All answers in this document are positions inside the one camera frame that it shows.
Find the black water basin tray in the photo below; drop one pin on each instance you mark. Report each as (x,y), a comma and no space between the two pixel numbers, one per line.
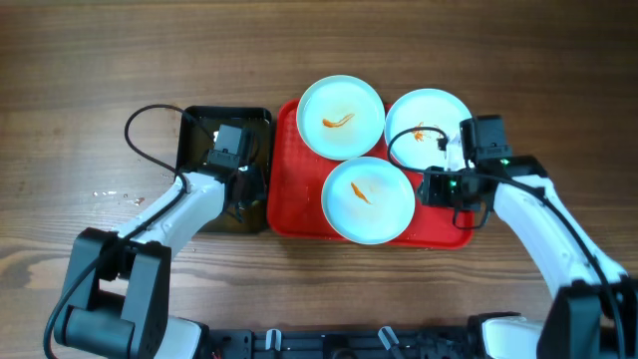
(197,133)

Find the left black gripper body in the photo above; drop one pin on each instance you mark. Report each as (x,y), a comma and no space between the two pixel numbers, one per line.
(252,186)

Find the red plastic tray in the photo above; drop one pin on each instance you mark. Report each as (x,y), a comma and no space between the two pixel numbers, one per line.
(294,197)

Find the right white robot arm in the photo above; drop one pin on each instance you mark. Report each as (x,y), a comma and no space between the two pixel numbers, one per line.
(594,300)

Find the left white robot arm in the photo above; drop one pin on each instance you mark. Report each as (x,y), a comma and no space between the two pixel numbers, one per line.
(115,295)

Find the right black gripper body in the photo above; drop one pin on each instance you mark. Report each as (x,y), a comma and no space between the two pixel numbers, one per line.
(450,188)

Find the white plate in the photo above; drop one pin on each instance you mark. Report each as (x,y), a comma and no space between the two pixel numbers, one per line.
(340,117)
(427,108)
(368,201)

